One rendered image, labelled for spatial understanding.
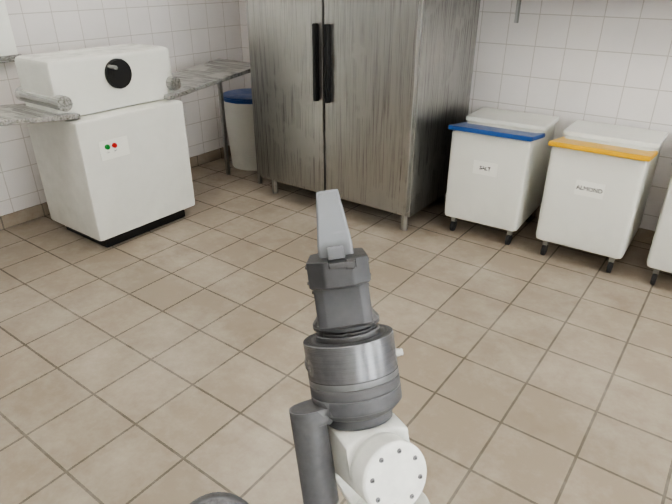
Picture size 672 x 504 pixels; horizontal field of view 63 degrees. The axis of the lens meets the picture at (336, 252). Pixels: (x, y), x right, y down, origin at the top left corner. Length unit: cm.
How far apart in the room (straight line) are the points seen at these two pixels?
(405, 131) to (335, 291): 315
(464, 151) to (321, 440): 329
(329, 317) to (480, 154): 325
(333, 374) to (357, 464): 8
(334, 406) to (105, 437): 201
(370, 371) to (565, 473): 188
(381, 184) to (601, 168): 136
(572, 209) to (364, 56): 159
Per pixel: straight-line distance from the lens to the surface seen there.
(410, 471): 53
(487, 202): 377
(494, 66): 429
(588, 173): 352
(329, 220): 49
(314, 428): 53
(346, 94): 381
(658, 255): 361
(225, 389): 256
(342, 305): 49
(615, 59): 406
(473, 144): 370
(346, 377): 50
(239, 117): 507
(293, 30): 403
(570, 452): 243
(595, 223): 360
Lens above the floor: 165
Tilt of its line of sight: 27 degrees down
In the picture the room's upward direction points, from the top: straight up
